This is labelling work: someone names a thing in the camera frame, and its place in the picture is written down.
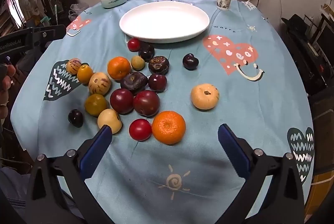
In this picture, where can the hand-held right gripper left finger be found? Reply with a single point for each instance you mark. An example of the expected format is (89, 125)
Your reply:
(96, 148)

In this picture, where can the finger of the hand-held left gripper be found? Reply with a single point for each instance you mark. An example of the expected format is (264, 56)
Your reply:
(52, 32)

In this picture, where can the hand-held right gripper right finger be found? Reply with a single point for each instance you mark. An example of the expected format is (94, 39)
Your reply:
(233, 151)

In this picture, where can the pale yellow fruit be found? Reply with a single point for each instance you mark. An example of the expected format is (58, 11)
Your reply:
(109, 119)

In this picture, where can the small dark purple plum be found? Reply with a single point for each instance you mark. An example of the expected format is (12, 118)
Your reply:
(75, 118)

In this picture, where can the small striped pepino melon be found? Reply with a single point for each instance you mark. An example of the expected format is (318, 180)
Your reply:
(73, 66)

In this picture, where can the yellow-green tomato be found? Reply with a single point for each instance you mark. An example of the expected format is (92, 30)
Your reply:
(95, 104)

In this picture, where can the red tomato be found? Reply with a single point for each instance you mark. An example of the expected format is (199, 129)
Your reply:
(133, 44)
(140, 129)

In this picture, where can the yellow tomato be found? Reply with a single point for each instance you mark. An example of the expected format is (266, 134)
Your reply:
(85, 73)

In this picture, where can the large pale pepino melon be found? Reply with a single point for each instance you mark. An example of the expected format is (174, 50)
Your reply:
(204, 96)

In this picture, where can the large mandarin orange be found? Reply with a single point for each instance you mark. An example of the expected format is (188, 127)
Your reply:
(168, 127)

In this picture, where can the dark red plum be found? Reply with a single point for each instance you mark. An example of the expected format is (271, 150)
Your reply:
(157, 82)

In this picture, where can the tan longan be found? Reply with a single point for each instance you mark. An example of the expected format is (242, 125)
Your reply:
(137, 63)

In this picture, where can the dark brown mottled fruit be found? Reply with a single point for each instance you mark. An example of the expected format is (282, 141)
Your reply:
(158, 65)

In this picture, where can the white oval plate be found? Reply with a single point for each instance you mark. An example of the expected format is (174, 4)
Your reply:
(164, 22)

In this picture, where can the person's left hand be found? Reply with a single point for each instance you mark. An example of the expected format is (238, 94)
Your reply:
(6, 83)

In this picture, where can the clear plastic bag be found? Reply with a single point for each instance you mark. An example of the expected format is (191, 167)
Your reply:
(75, 11)

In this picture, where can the electric fan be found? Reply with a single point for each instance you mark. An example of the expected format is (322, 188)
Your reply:
(28, 1)

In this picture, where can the blue printed tablecloth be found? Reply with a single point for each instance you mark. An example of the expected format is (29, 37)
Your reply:
(156, 161)

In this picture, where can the orange cardboard box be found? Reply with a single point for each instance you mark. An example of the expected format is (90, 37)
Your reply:
(322, 187)

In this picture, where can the black desk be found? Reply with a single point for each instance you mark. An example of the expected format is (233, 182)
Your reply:
(308, 57)

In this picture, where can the black hat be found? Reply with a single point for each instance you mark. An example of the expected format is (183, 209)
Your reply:
(296, 23)

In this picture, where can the computer monitor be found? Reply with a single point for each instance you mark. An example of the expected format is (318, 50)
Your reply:
(327, 39)

